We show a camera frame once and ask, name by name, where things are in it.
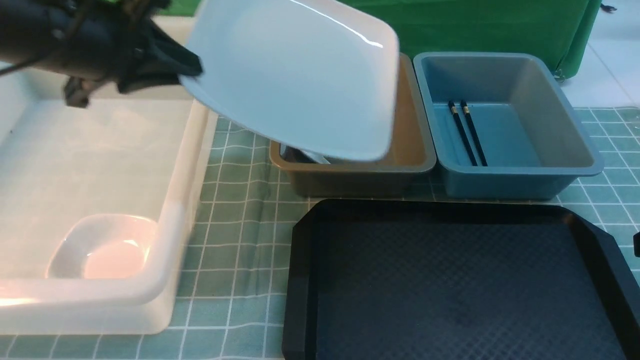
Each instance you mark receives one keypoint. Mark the brown plastic bin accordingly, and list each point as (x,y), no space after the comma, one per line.
(411,154)

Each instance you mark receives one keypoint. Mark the large white plastic tub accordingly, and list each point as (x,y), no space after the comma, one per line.
(143,154)

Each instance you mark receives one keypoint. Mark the black serving tray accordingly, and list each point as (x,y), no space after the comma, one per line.
(400,280)

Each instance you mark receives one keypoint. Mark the white ceramic spoon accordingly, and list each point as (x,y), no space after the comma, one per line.
(312,157)

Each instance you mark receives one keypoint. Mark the teal checkered tablecloth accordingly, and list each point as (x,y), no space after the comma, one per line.
(230,298)

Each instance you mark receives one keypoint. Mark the small white dish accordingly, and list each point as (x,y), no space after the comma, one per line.
(106,246)

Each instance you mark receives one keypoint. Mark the large white square plate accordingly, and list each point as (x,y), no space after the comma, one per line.
(315,75)

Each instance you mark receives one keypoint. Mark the black chopstick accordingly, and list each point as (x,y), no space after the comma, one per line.
(462,133)
(474,134)

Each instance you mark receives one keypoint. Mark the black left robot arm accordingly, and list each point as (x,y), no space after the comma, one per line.
(28,36)

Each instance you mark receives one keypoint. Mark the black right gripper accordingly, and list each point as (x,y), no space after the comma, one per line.
(636,244)

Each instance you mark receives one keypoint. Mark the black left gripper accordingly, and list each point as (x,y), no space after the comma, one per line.
(116,42)

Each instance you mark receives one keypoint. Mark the blue plastic bin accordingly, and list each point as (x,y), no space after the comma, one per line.
(534,142)

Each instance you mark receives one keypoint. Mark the green backdrop cloth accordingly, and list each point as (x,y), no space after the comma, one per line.
(546,29)

